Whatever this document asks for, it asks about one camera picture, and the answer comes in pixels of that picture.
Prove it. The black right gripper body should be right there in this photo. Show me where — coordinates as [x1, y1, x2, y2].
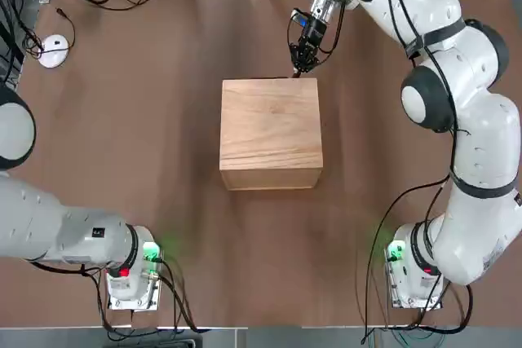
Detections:
[300, 15, 330, 48]

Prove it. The light wooden cabinet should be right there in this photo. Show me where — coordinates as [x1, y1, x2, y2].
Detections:
[219, 77, 326, 192]

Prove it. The white desk lamp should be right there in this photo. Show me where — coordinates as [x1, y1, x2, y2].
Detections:
[0, 0, 71, 70]

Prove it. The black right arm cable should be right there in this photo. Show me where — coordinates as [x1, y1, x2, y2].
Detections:
[285, 0, 476, 345]

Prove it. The black lamp cable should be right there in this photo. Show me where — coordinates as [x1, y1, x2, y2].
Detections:
[27, 7, 77, 59]

